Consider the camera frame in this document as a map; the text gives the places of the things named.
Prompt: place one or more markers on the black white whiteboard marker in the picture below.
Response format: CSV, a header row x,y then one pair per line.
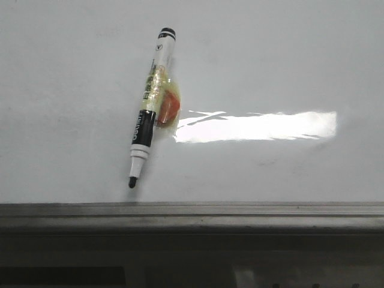
x,y
153,96

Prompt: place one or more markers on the white whiteboard with metal frame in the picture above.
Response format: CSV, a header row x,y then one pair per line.
x,y
272,120

